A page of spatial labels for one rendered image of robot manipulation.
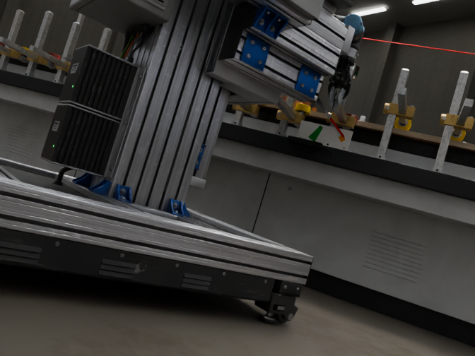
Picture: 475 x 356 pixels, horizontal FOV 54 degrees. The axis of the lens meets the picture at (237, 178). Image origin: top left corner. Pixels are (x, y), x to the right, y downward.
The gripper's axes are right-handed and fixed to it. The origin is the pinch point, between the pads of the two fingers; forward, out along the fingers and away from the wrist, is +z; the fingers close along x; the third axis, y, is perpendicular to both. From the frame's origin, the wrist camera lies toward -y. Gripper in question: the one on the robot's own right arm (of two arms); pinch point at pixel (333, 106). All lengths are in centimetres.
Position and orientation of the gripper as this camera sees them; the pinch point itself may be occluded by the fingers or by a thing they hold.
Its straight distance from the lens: 201.8
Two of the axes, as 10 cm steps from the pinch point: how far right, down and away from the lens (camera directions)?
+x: 8.9, 2.5, -3.7
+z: -2.9, 9.5, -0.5
